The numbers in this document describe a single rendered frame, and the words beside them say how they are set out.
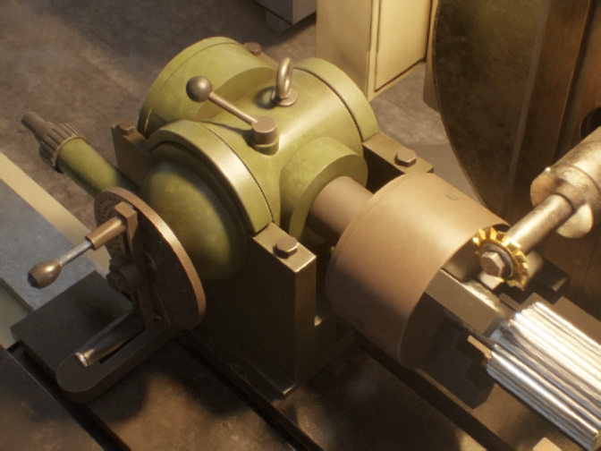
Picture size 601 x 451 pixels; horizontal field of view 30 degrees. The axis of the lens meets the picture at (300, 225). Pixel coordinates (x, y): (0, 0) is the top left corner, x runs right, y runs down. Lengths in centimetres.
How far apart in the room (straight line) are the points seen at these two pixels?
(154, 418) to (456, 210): 45
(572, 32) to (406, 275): 31
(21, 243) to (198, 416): 66
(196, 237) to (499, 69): 40
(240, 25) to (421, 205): 237
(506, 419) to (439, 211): 32
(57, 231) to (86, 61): 153
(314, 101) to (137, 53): 214
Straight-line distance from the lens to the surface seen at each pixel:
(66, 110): 324
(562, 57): 123
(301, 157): 124
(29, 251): 190
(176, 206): 122
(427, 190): 117
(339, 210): 123
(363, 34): 147
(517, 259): 109
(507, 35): 128
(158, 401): 137
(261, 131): 122
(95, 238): 118
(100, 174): 134
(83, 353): 130
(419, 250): 112
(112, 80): 332
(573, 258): 139
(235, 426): 134
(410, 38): 153
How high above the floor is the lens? 214
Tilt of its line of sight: 48 degrees down
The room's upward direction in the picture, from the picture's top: straight up
